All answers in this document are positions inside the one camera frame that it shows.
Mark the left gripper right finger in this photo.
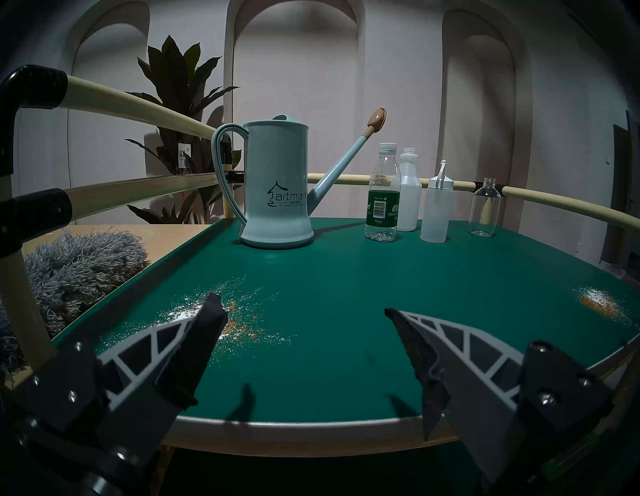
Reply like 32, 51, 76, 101
385, 309, 617, 490

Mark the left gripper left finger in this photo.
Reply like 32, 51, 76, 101
12, 292, 229, 463

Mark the grey fluffy duster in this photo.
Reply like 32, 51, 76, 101
0, 229, 150, 372

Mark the green shelf cart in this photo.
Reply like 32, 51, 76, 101
0, 65, 640, 496

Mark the curved wooden side table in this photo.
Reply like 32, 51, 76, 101
22, 223, 216, 321

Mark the orange and white powder pile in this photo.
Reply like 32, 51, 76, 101
575, 286, 631, 323

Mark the white nozzle cap squeeze bottle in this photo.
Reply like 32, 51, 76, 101
420, 160, 456, 244

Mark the clear empty bottle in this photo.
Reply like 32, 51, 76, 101
468, 177, 502, 238

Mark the green label water bottle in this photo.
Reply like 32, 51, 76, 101
364, 142, 402, 243

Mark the white opaque plastic bottle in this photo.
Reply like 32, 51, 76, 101
396, 147, 423, 232

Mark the light blue watering can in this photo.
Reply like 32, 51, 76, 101
211, 108, 387, 249

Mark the dark door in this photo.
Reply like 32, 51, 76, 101
600, 110, 640, 266

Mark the tall dark leafy plant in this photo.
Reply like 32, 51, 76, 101
125, 35, 241, 225

